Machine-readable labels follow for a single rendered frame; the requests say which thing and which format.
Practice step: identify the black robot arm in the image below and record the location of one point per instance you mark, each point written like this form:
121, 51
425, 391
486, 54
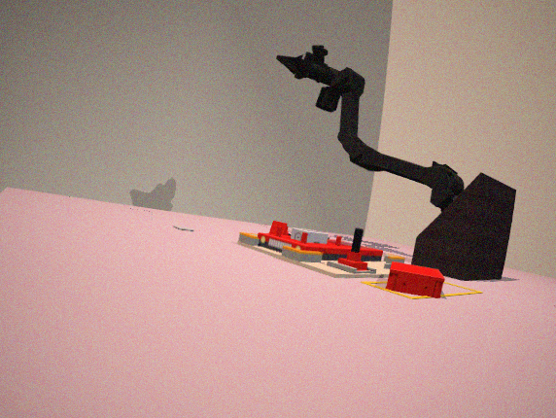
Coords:
446, 185

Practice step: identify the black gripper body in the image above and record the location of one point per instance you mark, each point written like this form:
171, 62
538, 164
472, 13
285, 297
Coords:
307, 68

